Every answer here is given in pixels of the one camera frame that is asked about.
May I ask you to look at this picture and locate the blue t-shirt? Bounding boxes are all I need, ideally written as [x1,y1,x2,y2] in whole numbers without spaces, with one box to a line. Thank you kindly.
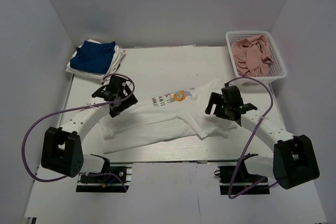
[70,40,116,74]

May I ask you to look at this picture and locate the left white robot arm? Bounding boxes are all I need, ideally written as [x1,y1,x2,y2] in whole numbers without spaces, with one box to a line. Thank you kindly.
[41,74,137,182]

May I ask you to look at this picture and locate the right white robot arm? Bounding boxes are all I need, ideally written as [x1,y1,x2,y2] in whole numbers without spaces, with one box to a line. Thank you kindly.
[205,85,320,189]

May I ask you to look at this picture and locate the white plastic basket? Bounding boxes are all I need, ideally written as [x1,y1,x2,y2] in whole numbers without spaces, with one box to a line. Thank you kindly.
[225,30,287,84]

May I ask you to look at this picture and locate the pink t-shirt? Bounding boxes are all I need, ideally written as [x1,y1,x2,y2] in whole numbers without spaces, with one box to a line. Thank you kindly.
[231,35,274,78]

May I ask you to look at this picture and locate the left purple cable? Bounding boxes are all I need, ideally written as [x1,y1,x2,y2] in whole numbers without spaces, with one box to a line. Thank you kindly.
[21,73,137,192]

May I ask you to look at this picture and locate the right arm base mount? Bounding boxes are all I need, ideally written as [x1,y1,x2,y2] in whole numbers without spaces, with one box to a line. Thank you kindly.
[214,165,270,196]

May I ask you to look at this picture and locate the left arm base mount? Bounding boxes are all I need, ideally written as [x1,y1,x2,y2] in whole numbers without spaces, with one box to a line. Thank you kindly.
[76,163,132,193]

